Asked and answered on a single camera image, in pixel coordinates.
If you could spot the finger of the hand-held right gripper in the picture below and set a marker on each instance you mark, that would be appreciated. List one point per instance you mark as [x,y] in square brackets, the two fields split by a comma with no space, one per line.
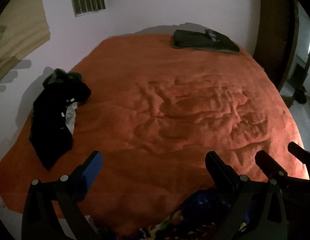
[270,166]
[297,151]

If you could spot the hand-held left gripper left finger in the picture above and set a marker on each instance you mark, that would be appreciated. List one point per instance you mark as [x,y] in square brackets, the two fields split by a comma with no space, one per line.
[93,170]

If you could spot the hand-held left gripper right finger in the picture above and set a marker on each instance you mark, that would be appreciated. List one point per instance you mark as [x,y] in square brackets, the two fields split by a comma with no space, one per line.
[217,170]

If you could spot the black garment with white print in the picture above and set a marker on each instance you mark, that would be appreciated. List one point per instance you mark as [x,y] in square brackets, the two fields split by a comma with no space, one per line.
[50,135]

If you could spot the colourful printed cloth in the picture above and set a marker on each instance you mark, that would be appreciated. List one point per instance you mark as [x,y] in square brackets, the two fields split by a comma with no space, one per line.
[200,212]

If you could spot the orange blanket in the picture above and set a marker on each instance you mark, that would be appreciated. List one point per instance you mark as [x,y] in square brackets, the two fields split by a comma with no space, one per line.
[157,92]

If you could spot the folded dark green clothing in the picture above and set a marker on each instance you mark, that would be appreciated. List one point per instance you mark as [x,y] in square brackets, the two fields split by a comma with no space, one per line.
[195,40]

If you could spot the small dark patterned cloth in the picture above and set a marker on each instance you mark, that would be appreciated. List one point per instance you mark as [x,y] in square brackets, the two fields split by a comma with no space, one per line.
[212,35]

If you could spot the brown wooden door frame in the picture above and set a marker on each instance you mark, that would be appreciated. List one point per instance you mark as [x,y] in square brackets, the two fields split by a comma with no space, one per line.
[275,30]

